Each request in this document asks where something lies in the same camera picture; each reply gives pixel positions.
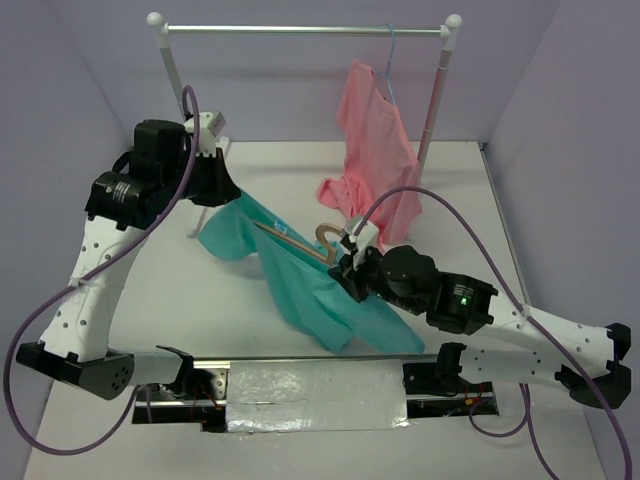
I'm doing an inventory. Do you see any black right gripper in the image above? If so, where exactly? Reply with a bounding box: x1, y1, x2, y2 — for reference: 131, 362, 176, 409
328, 241, 423, 314

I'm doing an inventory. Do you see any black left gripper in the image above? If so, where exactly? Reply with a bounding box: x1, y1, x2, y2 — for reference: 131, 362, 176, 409
160, 145, 238, 206

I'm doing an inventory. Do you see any tan wooden hanger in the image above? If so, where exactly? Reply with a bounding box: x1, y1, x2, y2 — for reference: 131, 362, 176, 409
254, 221, 342, 266

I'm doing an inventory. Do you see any teal t shirt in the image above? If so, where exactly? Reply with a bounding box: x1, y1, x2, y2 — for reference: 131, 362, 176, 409
198, 192, 425, 354

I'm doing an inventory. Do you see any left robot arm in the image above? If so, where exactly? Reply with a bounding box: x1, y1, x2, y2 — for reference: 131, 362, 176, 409
16, 112, 241, 400

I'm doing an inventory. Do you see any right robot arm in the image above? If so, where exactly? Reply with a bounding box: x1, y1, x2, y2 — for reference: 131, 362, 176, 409
328, 246, 632, 409

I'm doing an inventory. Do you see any pink t shirt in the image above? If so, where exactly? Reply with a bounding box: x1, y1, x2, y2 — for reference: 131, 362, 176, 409
316, 59, 420, 220

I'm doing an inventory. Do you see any white clothes rack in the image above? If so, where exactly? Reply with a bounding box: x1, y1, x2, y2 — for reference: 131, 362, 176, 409
146, 12, 464, 239

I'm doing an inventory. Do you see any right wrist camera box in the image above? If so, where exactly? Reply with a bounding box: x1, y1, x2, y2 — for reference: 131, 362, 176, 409
339, 215, 379, 270

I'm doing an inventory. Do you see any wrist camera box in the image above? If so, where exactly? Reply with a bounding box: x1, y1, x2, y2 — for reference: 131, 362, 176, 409
195, 110, 226, 155
339, 215, 379, 270

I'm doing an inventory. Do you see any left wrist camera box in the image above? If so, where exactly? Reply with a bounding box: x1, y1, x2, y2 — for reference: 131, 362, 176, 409
195, 110, 226, 155

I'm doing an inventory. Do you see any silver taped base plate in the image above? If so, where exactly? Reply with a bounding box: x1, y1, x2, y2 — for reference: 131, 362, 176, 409
132, 355, 501, 435

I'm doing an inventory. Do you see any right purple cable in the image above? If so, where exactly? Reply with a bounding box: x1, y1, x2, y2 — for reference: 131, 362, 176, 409
359, 186, 636, 480

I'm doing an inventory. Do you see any blue wire hanger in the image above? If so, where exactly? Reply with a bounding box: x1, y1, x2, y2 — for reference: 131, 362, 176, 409
373, 24, 396, 105

